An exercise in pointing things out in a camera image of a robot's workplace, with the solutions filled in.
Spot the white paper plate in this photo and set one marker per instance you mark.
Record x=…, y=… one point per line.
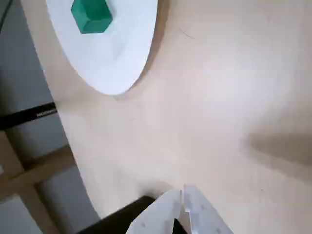
x=117, y=61

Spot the green cube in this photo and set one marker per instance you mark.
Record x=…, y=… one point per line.
x=90, y=14

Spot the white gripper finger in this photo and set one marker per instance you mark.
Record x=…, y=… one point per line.
x=204, y=217
x=156, y=217

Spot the black tripod leg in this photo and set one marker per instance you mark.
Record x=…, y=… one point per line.
x=24, y=117

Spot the wooden floor frame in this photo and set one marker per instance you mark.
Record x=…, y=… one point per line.
x=26, y=175

